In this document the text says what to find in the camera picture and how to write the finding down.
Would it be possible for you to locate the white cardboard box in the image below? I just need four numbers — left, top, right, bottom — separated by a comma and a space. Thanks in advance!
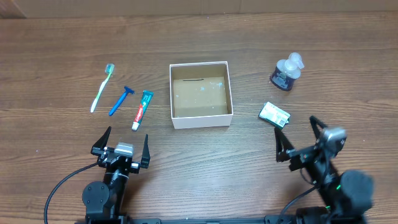
169, 61, 234, 129

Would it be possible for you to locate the blue disposable razor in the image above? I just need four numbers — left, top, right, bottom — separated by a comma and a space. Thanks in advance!
109, 86, 135, 116

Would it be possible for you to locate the dark blue pump bottle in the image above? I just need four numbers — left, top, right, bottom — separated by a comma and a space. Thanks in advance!
270, 52, 305, 91

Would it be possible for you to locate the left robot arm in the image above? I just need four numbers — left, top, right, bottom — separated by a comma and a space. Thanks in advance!
82, 127, 150, 223

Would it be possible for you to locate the Colgate toothpaste tube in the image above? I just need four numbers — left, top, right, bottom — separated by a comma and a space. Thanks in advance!
131, 90, 154, 131

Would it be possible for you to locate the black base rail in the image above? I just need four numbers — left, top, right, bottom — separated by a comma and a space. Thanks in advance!
74, 214, 368, 224

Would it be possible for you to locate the green white toothbrush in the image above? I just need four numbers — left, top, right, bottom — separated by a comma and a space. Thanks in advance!
90, 63, 114, 113

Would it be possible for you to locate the Dettol soap bar pack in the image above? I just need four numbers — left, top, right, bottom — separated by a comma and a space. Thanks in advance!
259, 101, 290, 129

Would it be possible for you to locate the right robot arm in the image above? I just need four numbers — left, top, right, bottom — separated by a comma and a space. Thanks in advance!
274, 116, 374, 223

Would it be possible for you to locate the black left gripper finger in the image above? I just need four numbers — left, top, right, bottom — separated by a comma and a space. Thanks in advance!
141, 134, 150, 169
93, 126, 111, 149

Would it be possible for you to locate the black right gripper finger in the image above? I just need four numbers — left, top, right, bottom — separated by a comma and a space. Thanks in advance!
274, 128, 295, 162
309, 115, 327, 139

